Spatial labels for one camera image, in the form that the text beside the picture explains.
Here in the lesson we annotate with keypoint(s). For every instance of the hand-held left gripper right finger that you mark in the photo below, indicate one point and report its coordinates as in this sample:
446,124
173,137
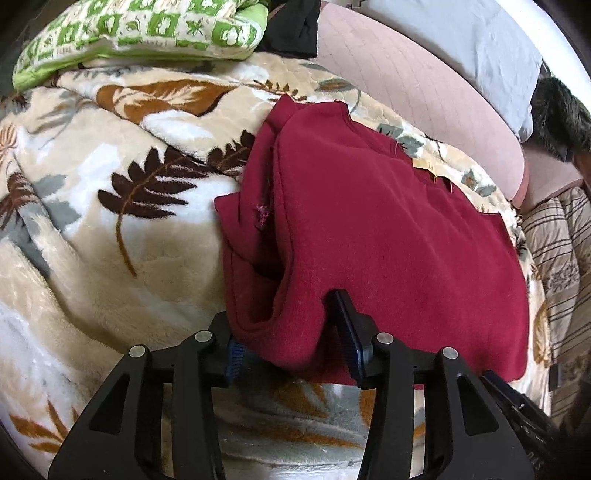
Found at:
351,332

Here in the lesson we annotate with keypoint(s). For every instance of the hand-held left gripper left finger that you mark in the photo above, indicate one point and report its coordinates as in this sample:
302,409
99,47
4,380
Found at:
235,360

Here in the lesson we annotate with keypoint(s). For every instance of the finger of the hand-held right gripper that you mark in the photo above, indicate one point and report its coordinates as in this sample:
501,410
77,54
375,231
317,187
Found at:
505,392

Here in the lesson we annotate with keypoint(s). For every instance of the dark red sweater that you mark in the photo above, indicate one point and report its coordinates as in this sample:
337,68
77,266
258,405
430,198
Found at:
392,230

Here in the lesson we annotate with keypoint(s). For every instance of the striped beige cushion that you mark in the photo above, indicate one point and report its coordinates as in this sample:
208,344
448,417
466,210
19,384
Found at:
558,249

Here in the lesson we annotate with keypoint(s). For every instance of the leaf print fleece blanket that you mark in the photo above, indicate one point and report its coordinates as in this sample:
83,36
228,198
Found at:
92,254

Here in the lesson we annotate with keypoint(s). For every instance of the pale pink cushion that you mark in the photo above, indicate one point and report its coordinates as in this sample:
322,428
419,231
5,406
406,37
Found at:
549,177

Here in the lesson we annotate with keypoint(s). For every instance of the pink bolster pillow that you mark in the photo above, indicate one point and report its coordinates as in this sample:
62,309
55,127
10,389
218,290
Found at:
415,92

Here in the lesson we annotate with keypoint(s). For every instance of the dark furry cloth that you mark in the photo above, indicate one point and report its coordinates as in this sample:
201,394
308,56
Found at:
561,120

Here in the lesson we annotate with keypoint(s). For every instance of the black garment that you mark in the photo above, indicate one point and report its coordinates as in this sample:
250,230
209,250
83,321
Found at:
291,32

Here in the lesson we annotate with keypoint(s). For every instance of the light blue pillow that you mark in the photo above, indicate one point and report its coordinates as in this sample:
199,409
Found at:
471,46

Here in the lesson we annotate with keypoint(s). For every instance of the green checkered pillow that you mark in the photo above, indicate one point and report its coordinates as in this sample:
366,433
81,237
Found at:
138,32

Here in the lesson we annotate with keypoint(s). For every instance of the white padded headboard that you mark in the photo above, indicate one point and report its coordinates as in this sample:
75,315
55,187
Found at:
556,27

